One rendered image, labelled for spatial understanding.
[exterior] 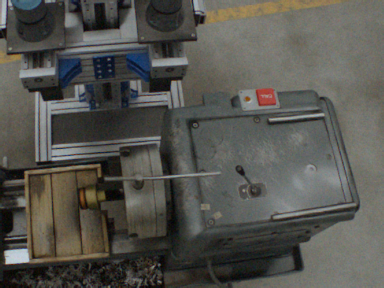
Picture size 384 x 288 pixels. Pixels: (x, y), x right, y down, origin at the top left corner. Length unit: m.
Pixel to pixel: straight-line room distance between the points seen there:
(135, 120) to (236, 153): 1.24
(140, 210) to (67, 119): 1.32
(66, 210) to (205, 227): 0.61
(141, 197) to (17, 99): 1.74
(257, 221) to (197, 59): 1.85
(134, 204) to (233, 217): 0.30
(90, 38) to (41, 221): 0.73
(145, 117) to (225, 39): 0.91
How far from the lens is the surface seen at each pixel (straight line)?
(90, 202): 1.57
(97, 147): 2.57
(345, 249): 2.92
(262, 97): 1.58
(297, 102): 1.63
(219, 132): 1.51
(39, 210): 1.82
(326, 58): 3.39
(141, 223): 1.48
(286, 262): 2.20
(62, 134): 2.65
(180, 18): 1.79
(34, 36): 1.78
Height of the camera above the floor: 2.61
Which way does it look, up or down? 69 degrees down
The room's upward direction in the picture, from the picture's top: 7 degrees clockwise
